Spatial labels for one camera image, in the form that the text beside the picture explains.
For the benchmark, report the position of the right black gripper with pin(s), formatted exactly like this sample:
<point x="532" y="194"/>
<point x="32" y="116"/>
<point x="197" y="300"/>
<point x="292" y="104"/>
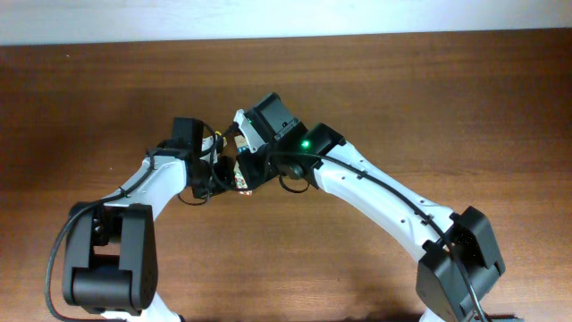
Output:
<point x="248" y="169"/>

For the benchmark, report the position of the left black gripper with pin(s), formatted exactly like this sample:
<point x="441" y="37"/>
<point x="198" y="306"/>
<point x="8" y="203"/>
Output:
<point x="225" y="163"/>

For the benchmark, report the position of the leaf picture wooden block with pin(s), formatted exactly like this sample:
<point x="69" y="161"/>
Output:
<point x="240" y="182"/>

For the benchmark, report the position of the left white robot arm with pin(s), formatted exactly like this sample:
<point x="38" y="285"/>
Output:
<point x="110" y="263"/>

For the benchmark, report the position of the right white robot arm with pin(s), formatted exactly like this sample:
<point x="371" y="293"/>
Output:
<point x="458" y="258"/>

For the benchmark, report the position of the blue edged wooden block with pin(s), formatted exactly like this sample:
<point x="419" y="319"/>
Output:
<point x="241" y="144"/>

